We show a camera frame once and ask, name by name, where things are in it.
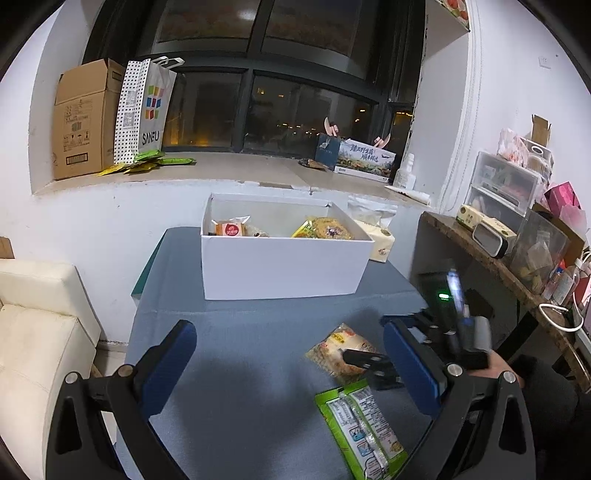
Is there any white tube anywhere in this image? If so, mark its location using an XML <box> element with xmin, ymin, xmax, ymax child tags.
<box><xmin>385</xmin><ymin>185</ymin><xmax>431</xmax><ymax>206</ymax></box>

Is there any clear plastic drawer unit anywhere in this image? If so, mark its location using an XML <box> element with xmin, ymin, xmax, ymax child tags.
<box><xmin>464</xmin><ymin>151</ymin><xmax>541</xmax><ymax>232</ymax></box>

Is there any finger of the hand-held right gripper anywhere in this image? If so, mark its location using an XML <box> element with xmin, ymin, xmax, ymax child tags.
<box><xmin>342</xmin><ymin>349</ymin><xmax>394</xmax><ymax>371</ymax></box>
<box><xmin>367</xmin><ymin>369</ymin><xmax>404</xmax><ymax>391</ymax></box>

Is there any cream leather sofa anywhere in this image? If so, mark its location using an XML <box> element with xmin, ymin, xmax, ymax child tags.
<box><xmin>0</xmin><ymin>260</ymin><xmax>103</xmax><ymax>480</ymax></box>

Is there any white cable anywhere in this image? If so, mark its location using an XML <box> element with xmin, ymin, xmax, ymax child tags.
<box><xmin>539</xmin><ymin>302</ymin><xmax>587</xmax><ymax>334</ymax></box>

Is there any red label snack packet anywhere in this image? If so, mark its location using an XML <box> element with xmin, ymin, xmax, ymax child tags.
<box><xmin>215</xmin><ymin>217</ymin><xmax>250</xmax><ymax>237</ymax></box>

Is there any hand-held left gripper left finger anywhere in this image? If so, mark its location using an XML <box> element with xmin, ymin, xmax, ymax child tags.
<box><xmin>46</xmin><ymin>320</ymin><xmax>198</xmax><ymax>480</ymax></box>

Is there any white desk clock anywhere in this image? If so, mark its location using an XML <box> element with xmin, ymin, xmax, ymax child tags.
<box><xmin>471</xmin><ymin>220</ymin><xmax>517</xmax><ymax>258</ymax></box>

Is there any blue-grey tablecloth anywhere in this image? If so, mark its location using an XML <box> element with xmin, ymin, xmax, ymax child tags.
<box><xmin>115</xmin><ymin>226</ymin><xmax>445</xmax><ymax>480</ymax></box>

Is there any pink gift box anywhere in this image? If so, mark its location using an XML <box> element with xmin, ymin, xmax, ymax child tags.
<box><xmin>545</xmin><ymin>182</ymin><xmax>585</xmax><ymax>223</ymax></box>

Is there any small open cardboard box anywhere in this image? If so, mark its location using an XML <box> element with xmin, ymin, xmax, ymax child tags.
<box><xmin>531</xmin><ymin>114</ymin><xmax>553</xmax><ymax>147</ymax></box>

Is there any cream box green print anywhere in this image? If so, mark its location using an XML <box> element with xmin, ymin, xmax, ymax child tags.
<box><xmin>456</xmin><ymin>204</ymin><xmax>491</xmax><ymax>230</ymax></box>

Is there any pile of green sachets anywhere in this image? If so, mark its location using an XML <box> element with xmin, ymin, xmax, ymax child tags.
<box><xmin>97</xmin><ymin>150</ymin><xmax>197</xmax><ymax>176</ymax></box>

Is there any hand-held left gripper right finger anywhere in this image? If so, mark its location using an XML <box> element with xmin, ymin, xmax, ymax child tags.
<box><xmin>383</xmin><ymin>320</ymin><xmax>539</xmax><ymax>480</ymax></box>

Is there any clear plastic container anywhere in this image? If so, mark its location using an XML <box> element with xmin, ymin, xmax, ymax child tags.
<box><xmin>510</xmin><ymin>209</ymin><xmax>571</xmax><ymax>296</ymax></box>

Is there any yellow snack packet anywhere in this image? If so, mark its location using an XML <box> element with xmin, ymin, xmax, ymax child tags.
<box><xmin>292</xmin><ymin>217</ymin><xmax>356</xmax><ymax>241</ymax></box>

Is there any landscape printed carton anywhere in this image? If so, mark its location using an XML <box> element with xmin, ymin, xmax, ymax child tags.
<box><xmin>316</xmin><ymin>134</ymin><xmax>397</xmax><ymax>176</ymax></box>

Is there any rice cracker packet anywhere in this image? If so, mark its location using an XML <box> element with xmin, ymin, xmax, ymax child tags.
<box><xmin>305</xmin><ymin>323</ymin><xmax>385</xmax><ymax>387</ymax></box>

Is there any small clear bottle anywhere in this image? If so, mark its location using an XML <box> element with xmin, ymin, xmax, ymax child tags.
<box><xmin>543</xmin><ymin>265</ymin><xmax>578</xmax><ymax>306</ymax></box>

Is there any pink floral pouch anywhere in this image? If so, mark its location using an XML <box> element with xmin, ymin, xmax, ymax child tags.
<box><xmin>497</xmin><ymin>128</ymin><xmax>530</xmax><ymax>165</ymax></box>

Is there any cream tissue pack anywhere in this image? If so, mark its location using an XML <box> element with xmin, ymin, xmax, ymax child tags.
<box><xmin>348</xmin><ymin>196</ymin><xmax>397</xmax><ymax>264</ymax></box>

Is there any dark framed window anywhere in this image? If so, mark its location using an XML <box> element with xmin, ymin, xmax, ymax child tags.
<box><xmin>83</xmin><ymin>0</ymin><xmax>426</xmax><ymax>160</ymax></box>

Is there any white plastic bottle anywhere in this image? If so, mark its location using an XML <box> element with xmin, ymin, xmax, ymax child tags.
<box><xmin>394</xmin><ymin>154</ymin><xmax>417</xmax><ymax>190</ymax></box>

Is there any white dotted shopping bag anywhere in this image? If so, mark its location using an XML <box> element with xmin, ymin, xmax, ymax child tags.
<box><xmin>114</xmin><ymin>56</ymin><xmax>184</xmax><ymax>165</ymax></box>

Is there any fruit printed box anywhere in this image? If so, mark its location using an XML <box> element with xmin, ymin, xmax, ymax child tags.
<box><xmin>434</xmin><ymin>0</ymin><xmax>472</xmax><ymax>32</ymax></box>

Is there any green snack packet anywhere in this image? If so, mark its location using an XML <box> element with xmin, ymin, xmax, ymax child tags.
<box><xmin>315</xmin><ymin>379</ymin><xmax>410</xmax><ymax>480</ymax></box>

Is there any white cardboard box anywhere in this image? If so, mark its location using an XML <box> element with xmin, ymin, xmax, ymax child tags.
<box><xmin>201</xmin><ymin>193</ymin><xmax>375</xmax><ymax>301</ymax></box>

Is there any rustic wooden side table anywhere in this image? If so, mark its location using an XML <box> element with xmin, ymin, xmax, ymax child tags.
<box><xmin>419</xmin><ymin>210</ymin><xmax>591</xmax><ymax>394</ymax></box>

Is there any brown cardboard carton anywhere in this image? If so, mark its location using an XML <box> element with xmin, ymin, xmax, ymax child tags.
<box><xmin>52</xmin><ymin>58</ymin><xmax>127</xmax><ymax>181</ymax></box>

